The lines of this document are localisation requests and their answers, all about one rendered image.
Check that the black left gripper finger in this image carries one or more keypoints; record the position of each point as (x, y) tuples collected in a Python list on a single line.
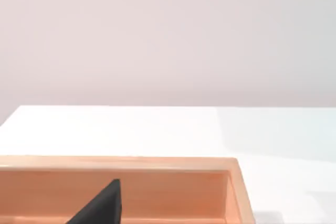
[(106, 205)]

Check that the shallow salmon-coloured box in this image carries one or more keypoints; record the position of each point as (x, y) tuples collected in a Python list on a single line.
[(170, 190)]

